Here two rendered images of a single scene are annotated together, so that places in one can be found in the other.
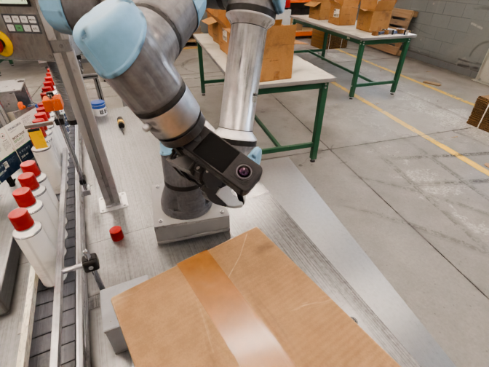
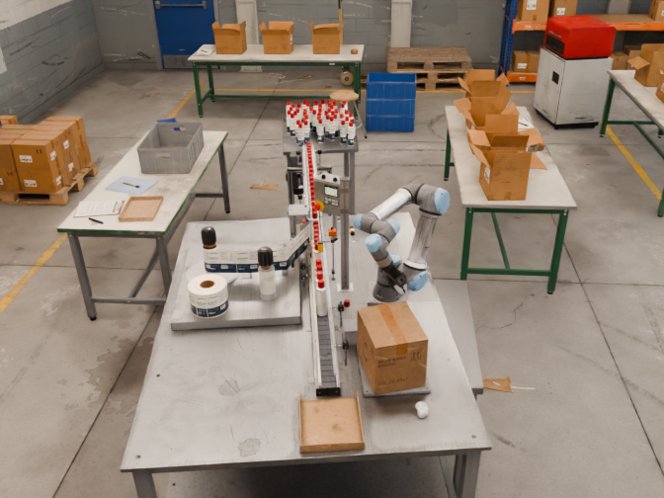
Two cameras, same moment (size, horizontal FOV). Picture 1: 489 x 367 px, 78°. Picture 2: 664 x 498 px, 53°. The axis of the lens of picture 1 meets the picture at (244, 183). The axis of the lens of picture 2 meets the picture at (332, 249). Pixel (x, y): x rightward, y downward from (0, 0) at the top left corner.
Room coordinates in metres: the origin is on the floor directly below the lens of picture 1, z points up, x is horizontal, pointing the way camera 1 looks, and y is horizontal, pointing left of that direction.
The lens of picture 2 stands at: (-2.13, -0.65, 2.90)
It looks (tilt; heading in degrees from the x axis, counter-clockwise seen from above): 30 degrees down; 22
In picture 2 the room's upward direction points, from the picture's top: 1 degrees counter-clockwise
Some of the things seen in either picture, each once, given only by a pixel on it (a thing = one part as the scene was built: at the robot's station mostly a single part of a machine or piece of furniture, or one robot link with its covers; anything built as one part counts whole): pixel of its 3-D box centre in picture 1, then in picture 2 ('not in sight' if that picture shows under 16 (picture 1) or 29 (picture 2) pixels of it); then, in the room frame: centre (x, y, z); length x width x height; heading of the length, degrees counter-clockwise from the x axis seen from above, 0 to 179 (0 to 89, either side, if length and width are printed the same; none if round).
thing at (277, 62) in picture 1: (268, 49); (506, 167); (2.46, -0.19, 0.97); 0.51 x 0.39 x 0.37; 112
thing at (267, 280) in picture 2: not in sight; (266, 273); (0.50, 0.78, 1.03); 0.09 x 0.09 x 0.30
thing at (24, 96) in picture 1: (22, 121); (299, 228); (1.03, 0.82, 1.01); 0.14 x 0.13 x 0.26; 25
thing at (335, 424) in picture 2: not in sight; (330, 420); (-0.22, 0.14, 0.85); 0.30 x 0.26 x 0.04; 25
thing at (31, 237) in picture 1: (38, 248); (321, 297); (0.44, 0.44, 0.98); 0.05 x 0.05 x 0.20
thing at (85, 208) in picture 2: not in sight; (96, 209); (1.14, 2.44, 0.81); 0.38 x 0.36 x 0.02; 16
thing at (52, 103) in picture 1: (58, 150); (327, 254); (0.76, 0.53, 1.05); 0.10 x 0.04 x 0.33; 115
